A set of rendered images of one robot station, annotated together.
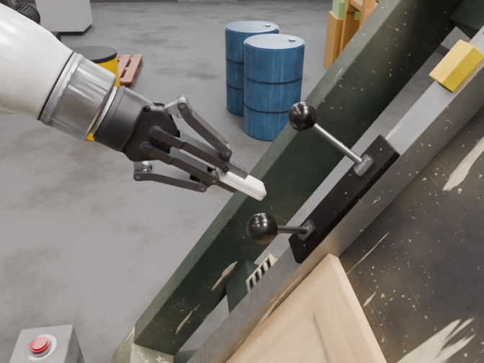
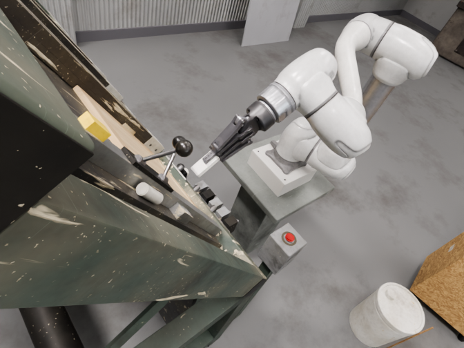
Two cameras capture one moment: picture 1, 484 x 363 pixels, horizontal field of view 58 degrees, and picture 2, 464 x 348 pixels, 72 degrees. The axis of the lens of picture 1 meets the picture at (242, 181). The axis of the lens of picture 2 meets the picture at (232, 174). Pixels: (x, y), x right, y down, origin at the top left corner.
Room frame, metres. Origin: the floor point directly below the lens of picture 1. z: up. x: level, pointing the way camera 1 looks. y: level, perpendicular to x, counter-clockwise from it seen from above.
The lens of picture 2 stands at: (0.93, -0.35, 2.00)
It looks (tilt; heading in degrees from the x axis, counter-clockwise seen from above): 46 degrees down; 133
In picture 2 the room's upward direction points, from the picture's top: 20 degrees clockwise
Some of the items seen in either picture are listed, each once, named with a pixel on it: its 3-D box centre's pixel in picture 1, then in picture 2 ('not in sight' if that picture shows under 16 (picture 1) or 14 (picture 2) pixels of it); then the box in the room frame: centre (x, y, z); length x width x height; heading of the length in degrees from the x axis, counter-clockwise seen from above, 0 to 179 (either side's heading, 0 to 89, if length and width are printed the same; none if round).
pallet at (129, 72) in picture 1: (109, 70); not in sight; (5.30, 1.66, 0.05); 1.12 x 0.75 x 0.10; 2
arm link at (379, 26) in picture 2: not in sight; (366, 31); (0.26, 0.79, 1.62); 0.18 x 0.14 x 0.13; 114
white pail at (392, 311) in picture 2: not in sight; (389, 315); (1.14, 1.24, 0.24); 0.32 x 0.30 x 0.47; 5
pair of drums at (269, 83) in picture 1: (261, 76); not in sight; (3.99, -0.18, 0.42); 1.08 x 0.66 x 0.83; 5
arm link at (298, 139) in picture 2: not in sight; (299, 138); (0.20, 0.83, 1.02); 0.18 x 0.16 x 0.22; 24
